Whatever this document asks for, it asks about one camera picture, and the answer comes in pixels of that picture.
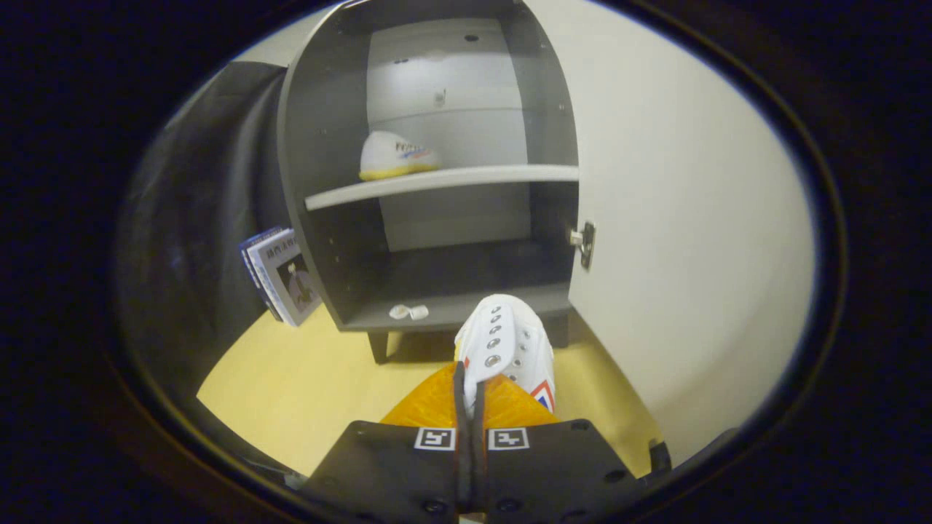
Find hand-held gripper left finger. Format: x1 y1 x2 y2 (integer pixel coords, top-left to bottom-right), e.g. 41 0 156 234
302 362 473 524

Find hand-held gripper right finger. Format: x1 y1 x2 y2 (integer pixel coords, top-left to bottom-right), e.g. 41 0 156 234
473 375 641 524

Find white shoe metal eyelets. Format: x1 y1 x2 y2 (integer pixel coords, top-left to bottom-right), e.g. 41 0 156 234
454 294 556 417

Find white shoe yellow sole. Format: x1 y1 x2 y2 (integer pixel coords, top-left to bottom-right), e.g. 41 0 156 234
359 131 442 182

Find white shoe cabinet door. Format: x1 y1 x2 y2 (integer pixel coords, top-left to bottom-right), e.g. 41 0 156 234
521 0 816 467

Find grey shoe cabinet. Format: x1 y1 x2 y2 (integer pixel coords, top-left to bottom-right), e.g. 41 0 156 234
277 0 580 365

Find metal door hinge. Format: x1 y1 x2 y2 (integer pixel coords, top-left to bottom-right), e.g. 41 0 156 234
569 221 597 271

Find white illustrated book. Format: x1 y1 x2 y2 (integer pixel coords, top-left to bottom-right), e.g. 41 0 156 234
248 231 323 328

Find black backdrop cloth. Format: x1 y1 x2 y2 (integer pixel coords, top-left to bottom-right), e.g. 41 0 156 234
116 62 292 408

